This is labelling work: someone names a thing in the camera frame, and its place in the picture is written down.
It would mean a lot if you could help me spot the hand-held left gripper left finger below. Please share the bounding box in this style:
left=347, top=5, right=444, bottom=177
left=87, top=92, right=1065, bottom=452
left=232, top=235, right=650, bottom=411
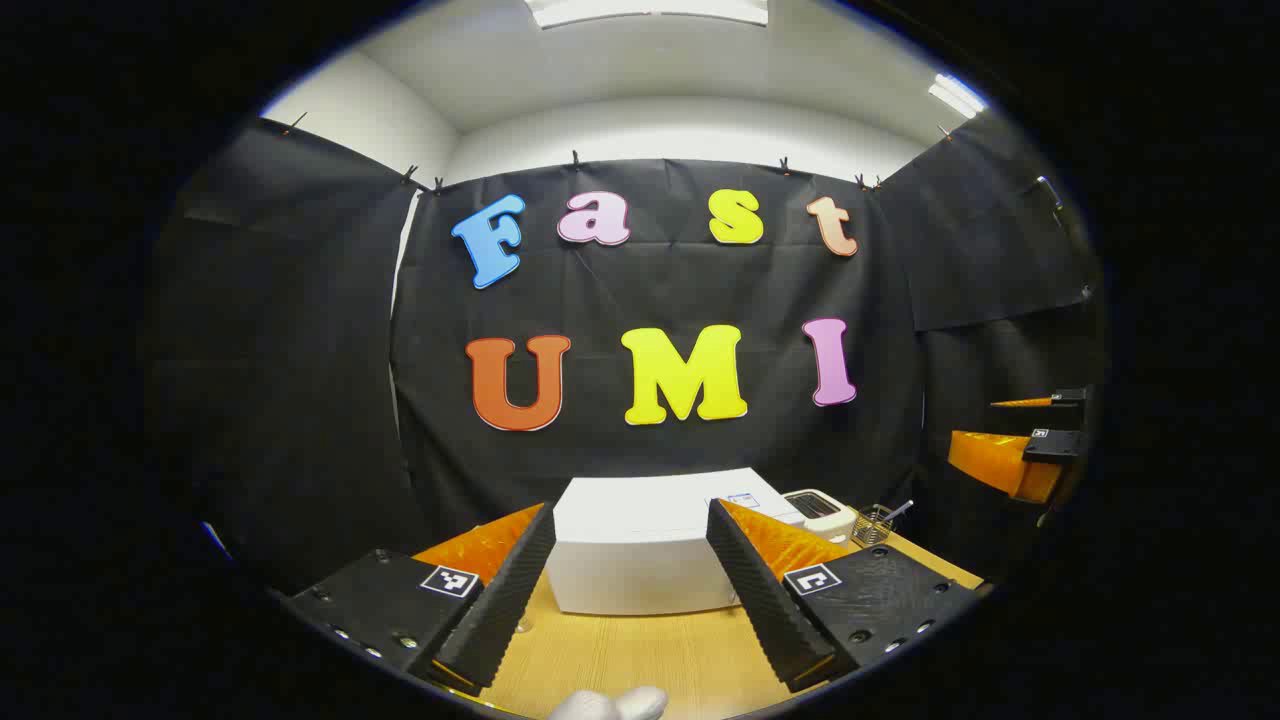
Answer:
left=283, top=502, right=557, bottom=695

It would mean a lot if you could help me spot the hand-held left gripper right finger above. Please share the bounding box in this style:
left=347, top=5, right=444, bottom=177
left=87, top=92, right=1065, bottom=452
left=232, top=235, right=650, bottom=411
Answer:
left=706, top=498, right=988, bottom=694

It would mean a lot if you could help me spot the white microwave oven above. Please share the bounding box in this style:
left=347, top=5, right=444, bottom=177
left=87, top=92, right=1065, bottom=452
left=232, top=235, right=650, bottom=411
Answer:
left=545, top=467, right=806, bottom=616

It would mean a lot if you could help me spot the white toaster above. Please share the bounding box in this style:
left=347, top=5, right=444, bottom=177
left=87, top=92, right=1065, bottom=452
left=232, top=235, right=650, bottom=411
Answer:
left=782, top=489, right=859, bottom=546

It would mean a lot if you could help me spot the black backdrop cloth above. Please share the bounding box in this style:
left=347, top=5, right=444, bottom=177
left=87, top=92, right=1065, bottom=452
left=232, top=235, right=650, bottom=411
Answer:
left=150, top=115, right=1106, bottom=596

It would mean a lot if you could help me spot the small ceiling light panel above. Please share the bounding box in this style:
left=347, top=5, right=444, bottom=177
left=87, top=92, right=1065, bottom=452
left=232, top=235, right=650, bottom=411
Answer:
left=927, top=73, right=989, bottom=120

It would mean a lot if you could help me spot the large ceiling light panel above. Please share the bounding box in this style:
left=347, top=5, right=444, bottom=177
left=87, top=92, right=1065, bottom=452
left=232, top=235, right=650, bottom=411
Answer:
left=527, top=0, right=771, bottom=29

